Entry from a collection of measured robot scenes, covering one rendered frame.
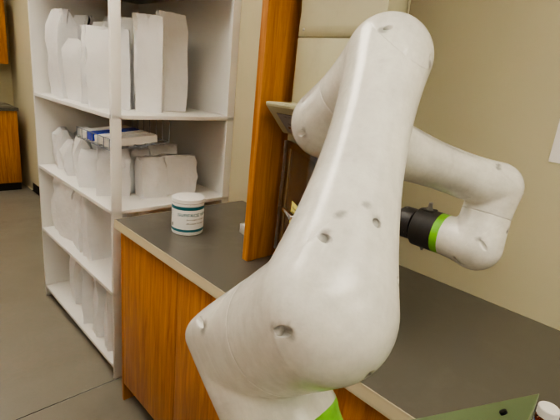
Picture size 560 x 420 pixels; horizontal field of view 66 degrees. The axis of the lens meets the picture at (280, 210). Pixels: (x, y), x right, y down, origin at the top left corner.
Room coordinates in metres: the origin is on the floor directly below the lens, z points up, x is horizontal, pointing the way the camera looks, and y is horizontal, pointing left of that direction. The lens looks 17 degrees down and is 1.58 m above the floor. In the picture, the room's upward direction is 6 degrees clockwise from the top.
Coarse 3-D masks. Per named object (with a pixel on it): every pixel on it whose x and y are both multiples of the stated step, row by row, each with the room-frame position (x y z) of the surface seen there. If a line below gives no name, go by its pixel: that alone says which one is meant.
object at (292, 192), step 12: (288, 144) 1.43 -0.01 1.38; (288, 156) 1.42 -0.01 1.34; (300, 156) 1.31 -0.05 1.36; (288, 168) 1.40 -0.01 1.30; (300, 168) 1.30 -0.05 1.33; (312, 168) 1.20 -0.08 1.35; (288, 180) 1.39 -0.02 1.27; (300, 180) 1.29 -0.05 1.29; (288, 192) 1.38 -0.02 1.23; (300, 192) 1.28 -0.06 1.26; (288, 204) 1.37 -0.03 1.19
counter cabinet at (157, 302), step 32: (128, 256) 1.71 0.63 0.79; (128, 288) 1.71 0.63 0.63; (160, 288) 1.52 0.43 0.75; (192, 288) 1.36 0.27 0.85; (128, 320) 1.71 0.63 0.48; (160, 320) 1.52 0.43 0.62; (128, 352) 1.71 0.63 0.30; (160, 352) 1.51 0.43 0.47; (128, 384) 1.71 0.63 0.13; (160, 384) 1.51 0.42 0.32; (192, 384) 1.34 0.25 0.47; (160, 416) 1.50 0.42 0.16; (192, 416) 1.34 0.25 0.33; (352, 416) 0.87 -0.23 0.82; (384, 416) 0.82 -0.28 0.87
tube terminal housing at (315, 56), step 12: (300, 48) 1.46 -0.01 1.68; (312, 48) 1.42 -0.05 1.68; (324, 48) 1.39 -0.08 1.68; (336, 48) 1.36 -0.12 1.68; (300, 60) 1.46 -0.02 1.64; (312, 60) 1.42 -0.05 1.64; (324, 60) 1.39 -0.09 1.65; (300, 72) 1.45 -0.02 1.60; (312, 72) 1.42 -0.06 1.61; (324, 72) 1.38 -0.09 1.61; (300, 84) 1.45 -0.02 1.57; (312, 84) 1.41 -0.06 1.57; (300, 96) 1.45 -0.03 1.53
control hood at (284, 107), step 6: (270, 102) 1.37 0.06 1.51; (276, 102) 1.36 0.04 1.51; (282, 102) 1.37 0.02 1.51; (288, 102) 1.41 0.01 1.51; (294, 102) 1.45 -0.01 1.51; (270, 108) 1.39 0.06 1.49; (276, 108) 1.37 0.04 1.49; (282, 108) 1.34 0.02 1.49; (288, 108) 1.32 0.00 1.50; (276, 114) 1.39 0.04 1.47; (288, 114) 1.34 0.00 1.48; (276, 120) 1.42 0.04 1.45; (282, 126) 1.42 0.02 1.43; (288, 132) 1.43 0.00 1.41
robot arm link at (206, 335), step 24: (216, 312) 0.40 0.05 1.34; (192, 336) 0.41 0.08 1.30; (216, 336) 0.38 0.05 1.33; (216, 360) 0.38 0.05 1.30; (216, 384) 0.39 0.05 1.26; (240, 384) 0.36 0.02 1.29; (216, 408) 0.39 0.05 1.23; (240, 408) 0.37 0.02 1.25; (264, 408) 0.36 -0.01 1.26; (288, 408) 0.37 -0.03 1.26; (312, 408) 0.37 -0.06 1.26; (336, 408) 0.40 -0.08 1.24
